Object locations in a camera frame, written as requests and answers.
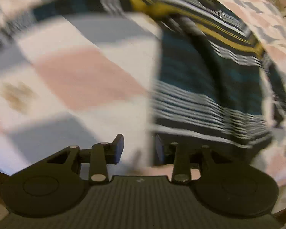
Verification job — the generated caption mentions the dark striped knit sweater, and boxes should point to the dark striped knit sweater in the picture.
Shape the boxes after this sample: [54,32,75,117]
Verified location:
[0,0,286,159]

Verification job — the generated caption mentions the checkered pink grey bedsheet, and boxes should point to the checkered pink grey bedsheet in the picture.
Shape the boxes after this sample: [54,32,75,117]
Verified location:
[0,0,286,186]

